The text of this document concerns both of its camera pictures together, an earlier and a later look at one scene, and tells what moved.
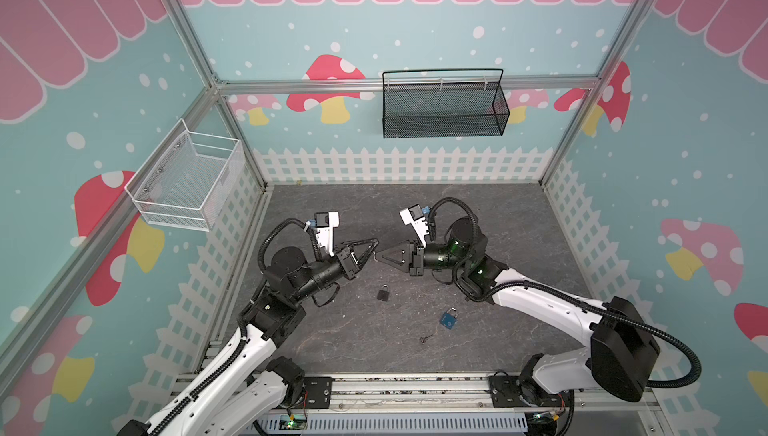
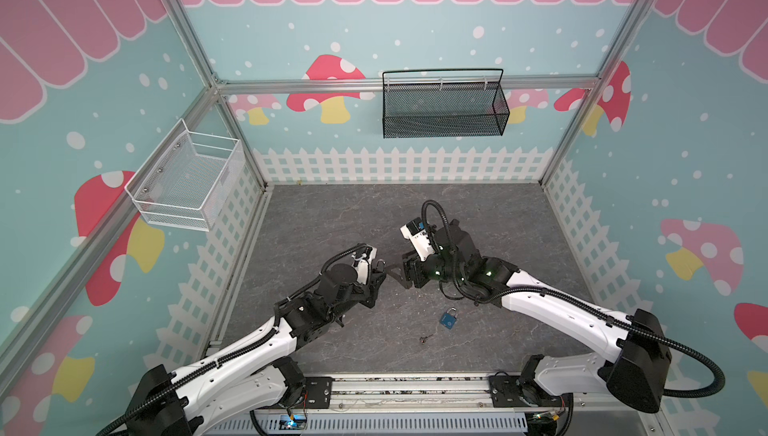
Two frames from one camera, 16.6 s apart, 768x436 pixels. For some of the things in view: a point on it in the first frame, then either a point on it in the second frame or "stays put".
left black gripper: x=347 y=261 to x=372 y=287
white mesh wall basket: x=188 y=182 stays put
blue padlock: x=449 y=318 stays put
